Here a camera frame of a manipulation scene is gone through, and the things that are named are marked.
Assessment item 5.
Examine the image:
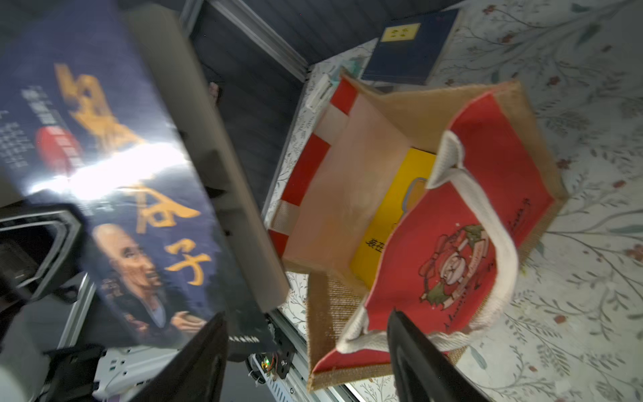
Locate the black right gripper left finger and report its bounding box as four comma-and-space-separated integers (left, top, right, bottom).
132, 313, 229, 402

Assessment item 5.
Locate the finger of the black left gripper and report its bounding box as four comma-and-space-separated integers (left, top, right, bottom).
1, 204, 85, 347

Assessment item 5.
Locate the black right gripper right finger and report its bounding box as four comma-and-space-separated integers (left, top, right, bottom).
387, 310, 488, 402

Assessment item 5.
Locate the dark portrait book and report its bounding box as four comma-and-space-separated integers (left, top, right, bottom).
1, 1, 276, 359

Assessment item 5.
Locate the jute canvas Christmas bag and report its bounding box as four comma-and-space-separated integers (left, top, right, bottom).
267, 72, 568, 391

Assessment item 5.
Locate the yellow cartoon book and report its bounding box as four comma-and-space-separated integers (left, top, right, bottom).
351, 148, 436, 289

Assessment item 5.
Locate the blue book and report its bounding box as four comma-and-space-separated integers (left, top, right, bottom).
361, 8, 462, 85

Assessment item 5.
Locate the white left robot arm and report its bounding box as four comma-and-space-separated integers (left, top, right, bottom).
1, 204, 204, 401

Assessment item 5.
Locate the floral table cloth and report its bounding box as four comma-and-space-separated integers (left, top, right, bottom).
266, 1, 642, 401

